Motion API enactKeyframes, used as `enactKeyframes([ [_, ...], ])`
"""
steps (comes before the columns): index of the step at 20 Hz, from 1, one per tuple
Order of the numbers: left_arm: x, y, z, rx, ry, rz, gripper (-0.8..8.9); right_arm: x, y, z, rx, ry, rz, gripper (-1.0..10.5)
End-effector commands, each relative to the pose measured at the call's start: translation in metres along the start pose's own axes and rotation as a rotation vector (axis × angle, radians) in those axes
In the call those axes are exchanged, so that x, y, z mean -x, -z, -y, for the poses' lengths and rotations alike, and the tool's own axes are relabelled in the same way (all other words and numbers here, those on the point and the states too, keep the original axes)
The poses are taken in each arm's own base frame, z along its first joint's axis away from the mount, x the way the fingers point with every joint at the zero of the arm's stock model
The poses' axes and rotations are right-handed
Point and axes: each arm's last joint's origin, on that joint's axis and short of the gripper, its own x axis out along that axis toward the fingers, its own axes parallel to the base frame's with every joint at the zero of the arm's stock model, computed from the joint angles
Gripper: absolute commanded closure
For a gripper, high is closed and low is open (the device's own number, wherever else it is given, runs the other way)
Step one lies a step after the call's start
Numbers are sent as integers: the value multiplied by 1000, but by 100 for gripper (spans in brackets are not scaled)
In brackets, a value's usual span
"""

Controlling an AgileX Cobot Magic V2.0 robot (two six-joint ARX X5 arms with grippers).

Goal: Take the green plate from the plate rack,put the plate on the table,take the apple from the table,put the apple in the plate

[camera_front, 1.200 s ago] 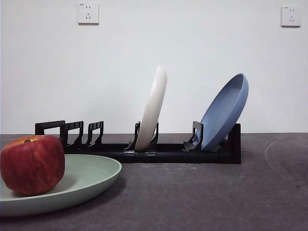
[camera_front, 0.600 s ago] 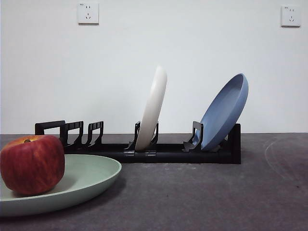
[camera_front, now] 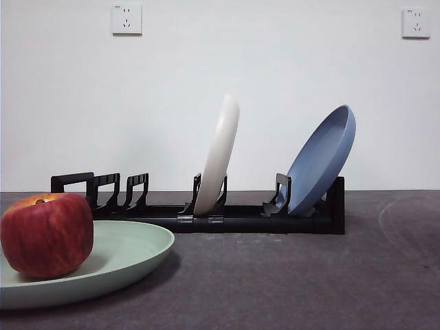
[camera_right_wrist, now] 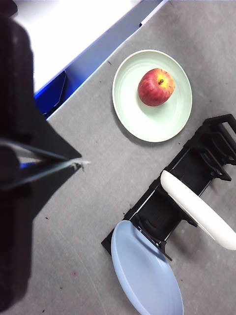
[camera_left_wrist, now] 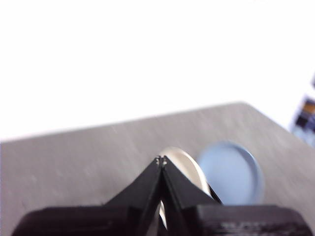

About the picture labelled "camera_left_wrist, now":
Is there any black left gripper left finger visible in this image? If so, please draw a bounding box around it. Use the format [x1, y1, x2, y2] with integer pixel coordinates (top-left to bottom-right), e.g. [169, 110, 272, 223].
[11, 154, 164, 236]

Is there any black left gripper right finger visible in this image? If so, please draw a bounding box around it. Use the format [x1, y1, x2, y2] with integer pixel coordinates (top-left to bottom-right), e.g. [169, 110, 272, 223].
[161, 154, 314, 236]

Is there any white round plate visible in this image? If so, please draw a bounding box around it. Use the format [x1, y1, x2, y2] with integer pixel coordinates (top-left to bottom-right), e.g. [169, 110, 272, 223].
[158, 147, 213, 230]

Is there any blue round plate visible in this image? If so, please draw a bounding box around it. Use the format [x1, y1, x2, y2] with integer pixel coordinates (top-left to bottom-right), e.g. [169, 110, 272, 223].
[196, 141, 265, 206]

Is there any dark blue blurred background object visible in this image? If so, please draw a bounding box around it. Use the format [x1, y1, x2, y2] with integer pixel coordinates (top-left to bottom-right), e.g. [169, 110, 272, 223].
[288, 72, 315, 145]

